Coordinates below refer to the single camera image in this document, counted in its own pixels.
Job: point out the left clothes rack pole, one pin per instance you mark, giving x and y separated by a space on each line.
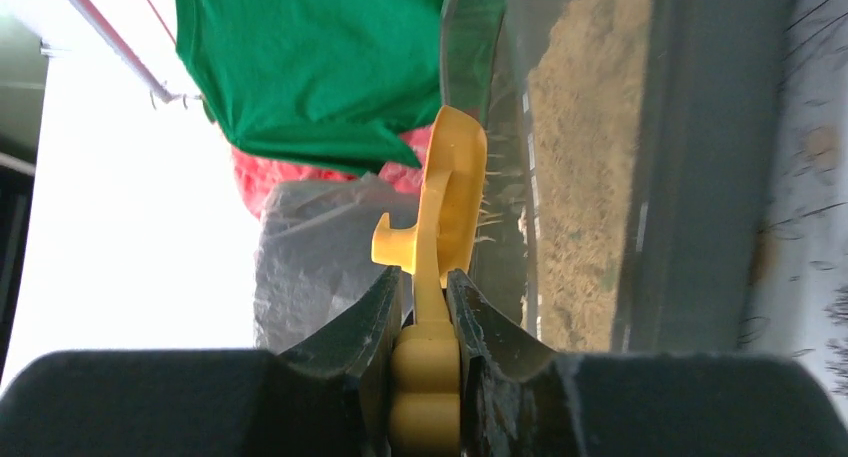
142 34

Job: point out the yellow litter scoop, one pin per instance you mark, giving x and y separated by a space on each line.
424 418

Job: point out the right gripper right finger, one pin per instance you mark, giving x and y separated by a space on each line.
522 398

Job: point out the green t-shirt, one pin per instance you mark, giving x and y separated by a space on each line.
332 84

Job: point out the trash bin with plastic liner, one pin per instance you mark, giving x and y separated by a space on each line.
313 259

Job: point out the floral floor mat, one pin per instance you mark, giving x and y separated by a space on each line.
798 301

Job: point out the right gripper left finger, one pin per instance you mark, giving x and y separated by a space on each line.
326 396

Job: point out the grey litter box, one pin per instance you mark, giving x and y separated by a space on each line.
629 147

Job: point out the pink patterned garment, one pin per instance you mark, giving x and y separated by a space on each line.
256 177

